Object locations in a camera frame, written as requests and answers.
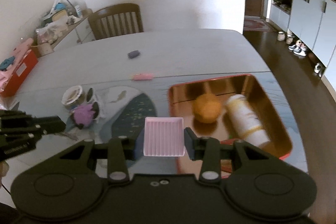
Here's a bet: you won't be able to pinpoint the pink square dish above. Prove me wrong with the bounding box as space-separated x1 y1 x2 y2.
143 117 185 157

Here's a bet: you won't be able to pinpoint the orange fruit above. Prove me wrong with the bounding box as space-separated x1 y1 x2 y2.
193 93 222 124

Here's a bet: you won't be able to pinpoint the fish pattern table mat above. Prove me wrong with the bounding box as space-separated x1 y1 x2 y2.
66 86 308 174

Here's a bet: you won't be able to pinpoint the white yellow plastic bottle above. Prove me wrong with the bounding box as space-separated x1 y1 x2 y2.
225 94 270 148

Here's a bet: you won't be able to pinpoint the white cup dark contents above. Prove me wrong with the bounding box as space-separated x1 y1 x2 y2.
85 88 106 121

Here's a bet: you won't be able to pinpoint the purple black plush toy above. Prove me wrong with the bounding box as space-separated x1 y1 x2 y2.
70 104 96 130

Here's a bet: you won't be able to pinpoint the red cardboard box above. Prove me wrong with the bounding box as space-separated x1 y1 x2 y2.
1 50 38 98

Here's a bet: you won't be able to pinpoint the red metal tin box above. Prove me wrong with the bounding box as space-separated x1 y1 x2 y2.
167 73 293 179

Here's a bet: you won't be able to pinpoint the round silver lid tin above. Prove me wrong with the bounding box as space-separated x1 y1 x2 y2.
61 85 85 110

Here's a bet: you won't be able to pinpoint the cardboard box on shelf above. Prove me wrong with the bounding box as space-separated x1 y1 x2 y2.
30 43 54 58

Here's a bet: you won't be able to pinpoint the small grey cylinder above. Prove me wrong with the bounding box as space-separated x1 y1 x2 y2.
127 50 140 59

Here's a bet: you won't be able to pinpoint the wooden side shelf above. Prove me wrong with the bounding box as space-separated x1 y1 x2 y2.
28 0 96 58

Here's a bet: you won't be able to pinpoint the brown wooden chair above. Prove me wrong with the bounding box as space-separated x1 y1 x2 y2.
88 3 143 40

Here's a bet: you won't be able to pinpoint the white sneakers pair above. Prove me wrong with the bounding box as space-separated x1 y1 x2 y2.
288 40 308 57

